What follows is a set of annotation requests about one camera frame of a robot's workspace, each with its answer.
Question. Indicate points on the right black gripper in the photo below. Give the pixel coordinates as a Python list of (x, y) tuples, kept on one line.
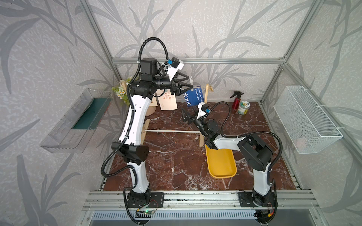
[(190, 117)]

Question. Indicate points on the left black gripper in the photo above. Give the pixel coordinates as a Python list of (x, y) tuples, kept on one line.
[(176, 90)]

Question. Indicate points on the blue calligraphy postcard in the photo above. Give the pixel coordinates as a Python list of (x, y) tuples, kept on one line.
[(194, 97)]

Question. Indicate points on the cream red-text postcard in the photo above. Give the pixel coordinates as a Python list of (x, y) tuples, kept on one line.
[(166, 100)]

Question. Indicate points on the wooden string rack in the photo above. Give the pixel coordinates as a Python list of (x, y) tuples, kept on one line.
[(151, 110)]

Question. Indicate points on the white clothespin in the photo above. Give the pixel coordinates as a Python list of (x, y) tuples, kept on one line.
[(191, 82)]

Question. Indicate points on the yellow calligraphy postcard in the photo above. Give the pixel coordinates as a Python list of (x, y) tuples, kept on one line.
[(154, 100)]

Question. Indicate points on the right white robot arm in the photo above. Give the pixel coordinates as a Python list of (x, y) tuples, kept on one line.
[(256, 152)]

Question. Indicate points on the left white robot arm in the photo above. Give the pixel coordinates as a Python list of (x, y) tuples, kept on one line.
[(153, 77)]

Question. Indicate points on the red spray bottle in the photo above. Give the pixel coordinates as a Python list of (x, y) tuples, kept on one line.
[(237, 99)]

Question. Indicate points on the green-lidded tin can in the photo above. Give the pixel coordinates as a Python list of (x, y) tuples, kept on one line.
[(243, 107)]

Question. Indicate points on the yellow plastic tray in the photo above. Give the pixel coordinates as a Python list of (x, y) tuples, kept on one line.
[(221, 163)]

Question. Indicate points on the potted flower plant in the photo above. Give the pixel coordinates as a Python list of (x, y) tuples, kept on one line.
[(121, 90)]

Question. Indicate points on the green mat in shelf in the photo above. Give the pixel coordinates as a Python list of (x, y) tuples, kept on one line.
[(92, 116)]

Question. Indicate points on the circuit board with LED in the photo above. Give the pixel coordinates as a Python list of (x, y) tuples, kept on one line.
[(145, 213)]

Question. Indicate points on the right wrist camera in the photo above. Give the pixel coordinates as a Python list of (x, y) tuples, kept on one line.
[(204, 110)]

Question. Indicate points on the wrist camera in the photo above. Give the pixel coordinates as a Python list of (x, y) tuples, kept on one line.
[(204, 110), (174, 65)]

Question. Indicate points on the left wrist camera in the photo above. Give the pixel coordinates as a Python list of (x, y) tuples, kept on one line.
[(174, 65)]

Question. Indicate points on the clear plastic wall shelf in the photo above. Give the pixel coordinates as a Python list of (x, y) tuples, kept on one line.
[(62, 138)]

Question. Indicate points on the white wire basket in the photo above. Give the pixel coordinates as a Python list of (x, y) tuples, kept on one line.
[(305, 121)]

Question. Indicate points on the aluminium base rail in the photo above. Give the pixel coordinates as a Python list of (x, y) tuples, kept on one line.
[(200, 200)]

